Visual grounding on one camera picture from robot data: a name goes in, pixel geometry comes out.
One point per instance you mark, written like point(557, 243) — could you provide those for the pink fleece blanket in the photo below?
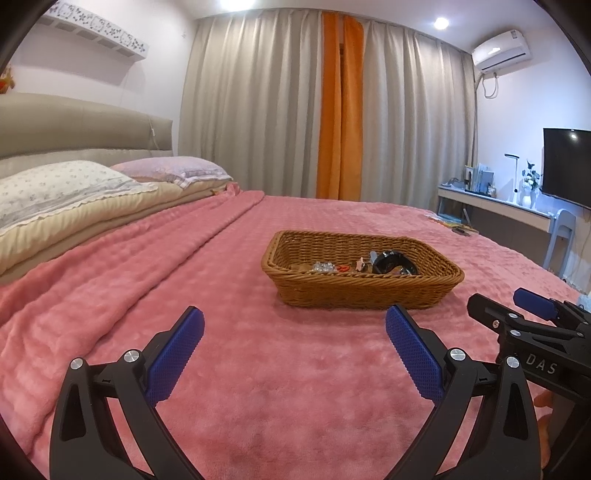
point(277, 369)

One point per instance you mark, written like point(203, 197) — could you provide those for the beige padded headboard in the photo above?
point(69, 124)

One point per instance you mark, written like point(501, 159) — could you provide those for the white patterned wall shelf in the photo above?
point(101, 25)

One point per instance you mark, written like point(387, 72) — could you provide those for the white vase with flowers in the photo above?
point(531, 189)

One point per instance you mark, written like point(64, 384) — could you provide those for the person's right hand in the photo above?
point(547, 438)

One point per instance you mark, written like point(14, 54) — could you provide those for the pale blue chair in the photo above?
point(561, 235)

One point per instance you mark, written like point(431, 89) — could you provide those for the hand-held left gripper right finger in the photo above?
point(415, 355)

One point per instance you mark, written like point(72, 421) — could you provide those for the books on stand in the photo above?
point(480, 180)

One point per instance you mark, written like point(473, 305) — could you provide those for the red wall decoration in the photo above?
point(6, 81)

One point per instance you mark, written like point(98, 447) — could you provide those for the grey curtain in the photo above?
point(249, 106)
point(415, 124)

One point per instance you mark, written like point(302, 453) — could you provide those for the brown wicker basket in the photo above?
point(360, 288)

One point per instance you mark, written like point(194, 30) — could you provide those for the white floral pillow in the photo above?
point(60, 189)

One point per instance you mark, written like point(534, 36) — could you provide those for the lilac pillow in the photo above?
point(175, 168)

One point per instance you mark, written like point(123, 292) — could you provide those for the black flat television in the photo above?
point(568, 166)

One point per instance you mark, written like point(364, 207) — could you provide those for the white grey desk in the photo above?
point(498, 207)

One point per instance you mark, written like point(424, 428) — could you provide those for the beige quilt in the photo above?
point(92, 221)

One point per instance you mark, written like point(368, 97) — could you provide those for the white air conditioner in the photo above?
point(501, 48)

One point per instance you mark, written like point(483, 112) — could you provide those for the round ceiling light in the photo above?
point(441, 22)

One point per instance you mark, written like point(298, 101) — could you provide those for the small red ornament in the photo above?
point(342, 267)

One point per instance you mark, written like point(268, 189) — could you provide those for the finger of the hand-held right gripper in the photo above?
point(535, 304)
point(489, 314)

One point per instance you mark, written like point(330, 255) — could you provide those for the orange curtain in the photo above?
point(339, 115)

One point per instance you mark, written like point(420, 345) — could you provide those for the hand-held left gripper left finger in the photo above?
point(178, 355)

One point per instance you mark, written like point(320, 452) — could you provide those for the white desk lamp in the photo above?
point(515, 180)

